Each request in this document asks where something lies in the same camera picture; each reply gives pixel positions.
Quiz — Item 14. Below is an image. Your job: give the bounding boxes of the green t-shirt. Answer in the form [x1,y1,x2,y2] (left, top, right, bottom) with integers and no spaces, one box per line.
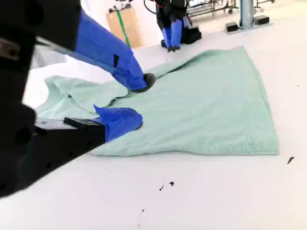
[35,45,280,156]

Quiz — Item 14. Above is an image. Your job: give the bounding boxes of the brown cardboard box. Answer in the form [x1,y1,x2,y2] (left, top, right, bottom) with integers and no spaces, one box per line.
[106,4,144,48]

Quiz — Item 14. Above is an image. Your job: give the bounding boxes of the metal wheeled cart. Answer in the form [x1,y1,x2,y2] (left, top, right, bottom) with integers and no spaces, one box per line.
[186,0,240,18]

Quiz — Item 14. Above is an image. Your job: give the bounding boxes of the black clamp block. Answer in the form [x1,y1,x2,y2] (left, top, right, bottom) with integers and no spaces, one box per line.
[225,22,238,33]
[254,14,271,25]

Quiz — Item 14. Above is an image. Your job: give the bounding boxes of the green strap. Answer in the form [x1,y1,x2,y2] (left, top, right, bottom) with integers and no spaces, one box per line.
[116,6,132,48]

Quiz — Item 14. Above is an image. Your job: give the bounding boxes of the steel post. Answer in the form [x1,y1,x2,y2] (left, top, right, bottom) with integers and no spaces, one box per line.
[239,0,255,27]

